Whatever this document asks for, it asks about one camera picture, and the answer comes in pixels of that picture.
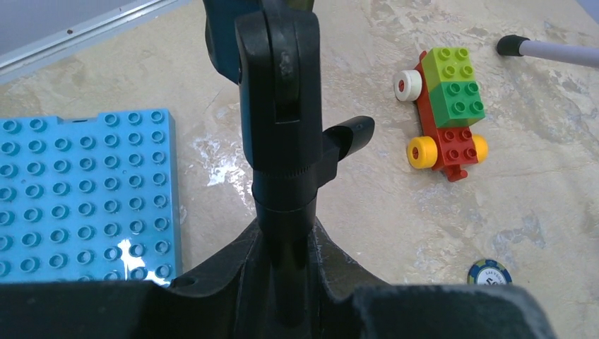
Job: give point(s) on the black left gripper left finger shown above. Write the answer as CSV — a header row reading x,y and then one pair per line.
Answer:
x,y
205,302

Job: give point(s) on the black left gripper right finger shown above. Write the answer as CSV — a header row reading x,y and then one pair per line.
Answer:
x,y
354,303

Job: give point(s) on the poker chip centre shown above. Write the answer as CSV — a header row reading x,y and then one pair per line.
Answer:
x,y
488,272

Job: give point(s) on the colourful brick toy car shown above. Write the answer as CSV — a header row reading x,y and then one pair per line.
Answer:
x,y
447,96

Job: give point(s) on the lilac music stand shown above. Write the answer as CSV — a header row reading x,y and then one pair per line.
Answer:
x,y
518,46

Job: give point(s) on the aluminium left side rail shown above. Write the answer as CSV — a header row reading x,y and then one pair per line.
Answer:
x,y
35,34

